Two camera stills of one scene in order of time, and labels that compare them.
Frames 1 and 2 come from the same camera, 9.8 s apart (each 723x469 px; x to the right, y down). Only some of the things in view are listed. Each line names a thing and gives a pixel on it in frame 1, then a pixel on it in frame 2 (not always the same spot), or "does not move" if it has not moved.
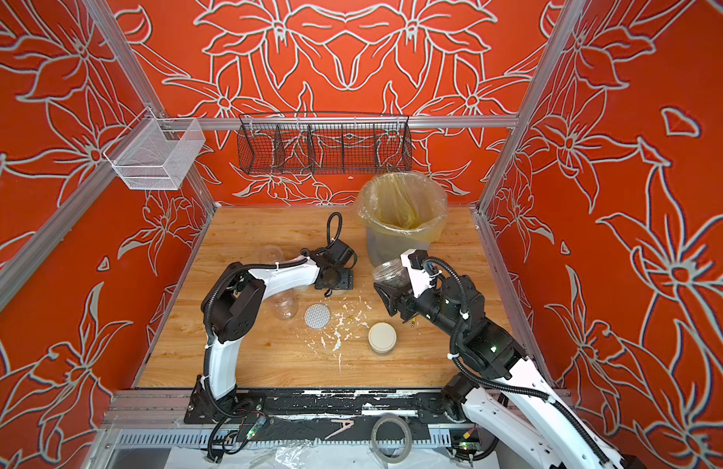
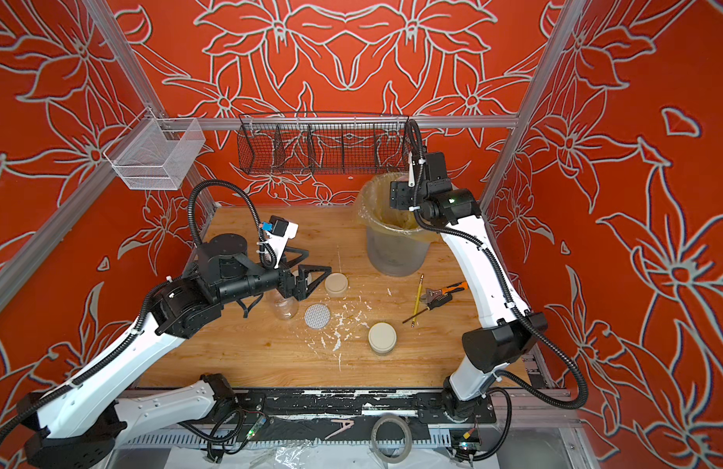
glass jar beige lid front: x=382 y=338 does not move
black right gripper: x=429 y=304 → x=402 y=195
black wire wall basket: x=323 y=143 does not move
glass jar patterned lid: x=285 y=307 does not move
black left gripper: x=348 y=280 → x=302 y=287
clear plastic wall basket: x=150 y=152 does not move
